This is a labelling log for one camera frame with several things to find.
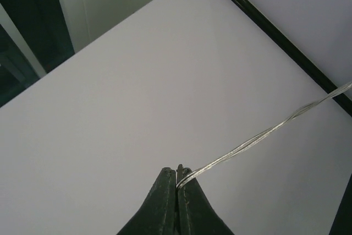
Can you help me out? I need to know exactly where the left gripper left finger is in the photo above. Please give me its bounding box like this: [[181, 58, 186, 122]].
[[118, 167, 176, 235]]

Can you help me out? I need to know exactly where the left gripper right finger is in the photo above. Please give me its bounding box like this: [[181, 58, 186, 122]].
[[175, 179, 233, 235]]

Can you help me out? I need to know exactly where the clear string light wire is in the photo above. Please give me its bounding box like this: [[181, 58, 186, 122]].
[[175, 81, 352, 190]]

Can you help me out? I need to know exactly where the black right frame post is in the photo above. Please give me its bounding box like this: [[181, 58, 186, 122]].
[[199, 0, 352, 113]]

